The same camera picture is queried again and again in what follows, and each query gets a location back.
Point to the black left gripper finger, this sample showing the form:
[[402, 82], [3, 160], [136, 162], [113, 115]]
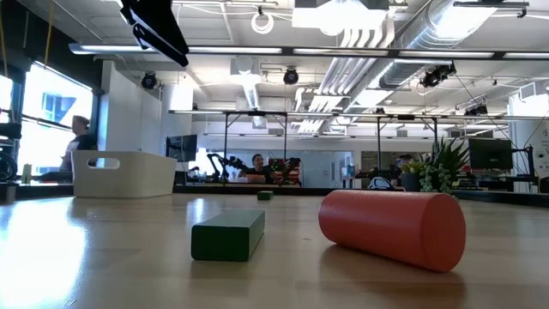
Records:
[[163, 47], [163, 21]]

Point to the green rectangular wooden block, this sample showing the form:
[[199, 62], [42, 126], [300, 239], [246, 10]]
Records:
[[223, 240], [265, 195]]

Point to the background black robot arm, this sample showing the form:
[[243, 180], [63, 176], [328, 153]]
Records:
[[227, 163], [291, 165]]

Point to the black ceiling speaker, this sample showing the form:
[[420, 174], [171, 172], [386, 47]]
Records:
[[291, 76], [149, 80]]

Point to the black computer monitor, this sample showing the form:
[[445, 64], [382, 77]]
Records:
[[490, 153], [182, 148]]

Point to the overhead light bar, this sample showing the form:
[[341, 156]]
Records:
[[287, 50]]

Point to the person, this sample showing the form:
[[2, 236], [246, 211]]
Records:
[[258, 169], [79, 146]]

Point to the white plastic bin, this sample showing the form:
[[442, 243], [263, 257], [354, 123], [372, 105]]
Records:
[[137, 176]]

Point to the red wooden cylinder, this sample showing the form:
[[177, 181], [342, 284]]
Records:
[[386, 225]]

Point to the potted succulent plant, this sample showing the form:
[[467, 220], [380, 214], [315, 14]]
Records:
[[442, 171]]

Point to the background black rig frame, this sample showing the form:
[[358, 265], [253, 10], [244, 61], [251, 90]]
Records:
[[257, 113]]

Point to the black aluminium table frame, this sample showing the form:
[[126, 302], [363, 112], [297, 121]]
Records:
[[300, 189]]

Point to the silver ventilation duct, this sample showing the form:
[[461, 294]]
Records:
[[429, 30]]

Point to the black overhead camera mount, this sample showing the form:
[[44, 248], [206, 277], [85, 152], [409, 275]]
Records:
[[435, 76]]

